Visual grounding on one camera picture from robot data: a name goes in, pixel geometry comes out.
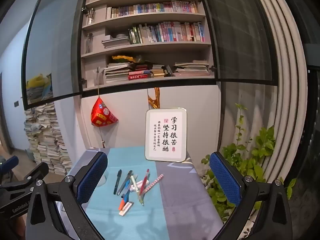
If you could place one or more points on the yellow green toy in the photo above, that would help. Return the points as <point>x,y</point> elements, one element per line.
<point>125,58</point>

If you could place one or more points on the grey curtain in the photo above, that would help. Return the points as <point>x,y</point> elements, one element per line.
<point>280,80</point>

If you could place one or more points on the tall pile of papers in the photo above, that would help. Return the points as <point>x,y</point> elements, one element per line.
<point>47,142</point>

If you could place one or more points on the red gel pen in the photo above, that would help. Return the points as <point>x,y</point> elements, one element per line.
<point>144,181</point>

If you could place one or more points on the red pyramid hanging ornament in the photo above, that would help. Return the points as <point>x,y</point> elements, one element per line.
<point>102,115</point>

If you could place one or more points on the grey pen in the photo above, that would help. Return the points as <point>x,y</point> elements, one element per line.
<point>140,198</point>

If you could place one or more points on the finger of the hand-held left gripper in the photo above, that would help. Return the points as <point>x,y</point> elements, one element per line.
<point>37,171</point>
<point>8,163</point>

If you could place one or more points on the glass bottle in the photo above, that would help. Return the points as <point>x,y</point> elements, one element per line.
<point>89,42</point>

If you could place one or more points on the black pen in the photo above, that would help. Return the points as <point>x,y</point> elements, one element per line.
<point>117,182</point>

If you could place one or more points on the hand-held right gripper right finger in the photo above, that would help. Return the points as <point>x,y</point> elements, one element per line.
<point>225,180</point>

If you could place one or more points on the framed calligraphy sign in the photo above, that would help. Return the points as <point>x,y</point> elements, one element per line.
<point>166,135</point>

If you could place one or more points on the grey bookshelf cabinet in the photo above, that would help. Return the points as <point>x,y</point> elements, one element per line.
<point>155,47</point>

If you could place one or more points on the gold medal with striped ribbon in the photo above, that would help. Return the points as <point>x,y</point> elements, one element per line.
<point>156,97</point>

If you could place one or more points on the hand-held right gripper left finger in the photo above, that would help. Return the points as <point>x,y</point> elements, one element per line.
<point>93,177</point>

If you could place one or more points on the stack of magazines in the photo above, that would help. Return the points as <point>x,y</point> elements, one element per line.
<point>116,72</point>

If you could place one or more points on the white eraser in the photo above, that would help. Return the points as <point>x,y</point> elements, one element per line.
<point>126,208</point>

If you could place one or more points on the pink striped pen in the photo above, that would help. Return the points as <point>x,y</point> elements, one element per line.
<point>153,183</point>

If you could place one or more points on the stack of red books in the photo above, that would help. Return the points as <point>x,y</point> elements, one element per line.
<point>140,76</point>

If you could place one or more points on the grey utility knife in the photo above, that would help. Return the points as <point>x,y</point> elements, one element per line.
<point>125,180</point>

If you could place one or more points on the stack of worn notebooks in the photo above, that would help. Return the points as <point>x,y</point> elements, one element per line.
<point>191,68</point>

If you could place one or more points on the frosted plastic pen cup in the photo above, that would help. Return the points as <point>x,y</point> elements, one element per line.
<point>103,181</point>

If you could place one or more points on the row of pastel books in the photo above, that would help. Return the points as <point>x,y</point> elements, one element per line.
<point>155,8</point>
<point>167,32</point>

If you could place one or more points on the white green pen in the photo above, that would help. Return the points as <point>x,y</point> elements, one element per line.
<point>134,183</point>

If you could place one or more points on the green leafy plant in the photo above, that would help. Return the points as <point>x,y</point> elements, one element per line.
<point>260,152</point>

